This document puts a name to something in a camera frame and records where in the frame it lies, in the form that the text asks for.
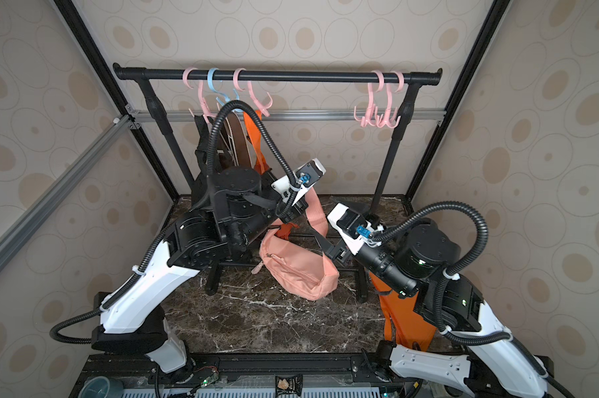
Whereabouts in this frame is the pink bag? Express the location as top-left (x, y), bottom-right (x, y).
top-left (250, 187), bottom-right (341, 302)

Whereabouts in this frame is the brown leather bag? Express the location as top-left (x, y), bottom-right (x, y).
top-left (218, 113), bottom-right (252, 170)

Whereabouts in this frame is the bright orange bag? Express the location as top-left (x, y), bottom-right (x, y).
top-left (370, 274), bottom-right (436, 352)

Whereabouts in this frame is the red-orange waist bag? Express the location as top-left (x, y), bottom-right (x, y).
top-left (244, 114), bottom-right (298, 240)

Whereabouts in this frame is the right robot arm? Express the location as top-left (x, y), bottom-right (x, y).
top-left (320, 201), bottom-right (571, 397)

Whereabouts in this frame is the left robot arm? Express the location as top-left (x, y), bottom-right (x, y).
top-left (50, 100), bottom-right (325, 373)

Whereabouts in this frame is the middle pink hook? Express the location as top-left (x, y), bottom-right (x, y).
top-left (233, 68), bottom-right (274, 117)

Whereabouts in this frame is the pink hook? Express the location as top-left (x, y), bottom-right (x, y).
top-left (375, 71), bottom-right (405, 129)
top-left (233, 68), bottom-right (274, 117)
top-left (354, 70), bottom-right (385, 128)
top-left (182, 67), bottom-right (216, 124)

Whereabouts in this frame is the light blue hook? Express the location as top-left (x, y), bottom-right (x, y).
top-left (207, 67), bottom-right (240, 107)

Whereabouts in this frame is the leftmost pink hook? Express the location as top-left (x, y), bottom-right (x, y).
top-left (182, 67), bottom-right (216, 124)

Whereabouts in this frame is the rightmost pink hook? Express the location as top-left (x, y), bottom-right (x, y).
top-left (375, 71), bottom-right (405, 129)

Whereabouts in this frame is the small snack packet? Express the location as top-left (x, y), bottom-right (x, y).
top-left (275, 374), bottom-right (304, 397)

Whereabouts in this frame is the black clothes rack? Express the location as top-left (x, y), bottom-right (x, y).
top-left (112, 63), bottom-right (444, 299)

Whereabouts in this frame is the teal round container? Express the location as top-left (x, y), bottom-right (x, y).
top-left (78, 376), bottom-right (125, 398)

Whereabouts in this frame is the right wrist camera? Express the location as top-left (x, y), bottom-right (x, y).
top-left (327, 202), bottom-right (384, 255)

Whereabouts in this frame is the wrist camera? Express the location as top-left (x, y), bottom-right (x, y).
top-left (327, 202), bottom-right (384, 255)
top-left (272, 159), bottom-right (327, 204)

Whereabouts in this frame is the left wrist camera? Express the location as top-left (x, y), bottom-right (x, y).
top-left (272, 159), bottom-right (327, 204)

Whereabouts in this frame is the black base frame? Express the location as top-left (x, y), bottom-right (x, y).
top-left (68, 351), bottom-right (499, 398)

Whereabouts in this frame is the aluminium rail left wall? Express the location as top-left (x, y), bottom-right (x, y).
top-left (0, 115), bottom-right (132, 273)

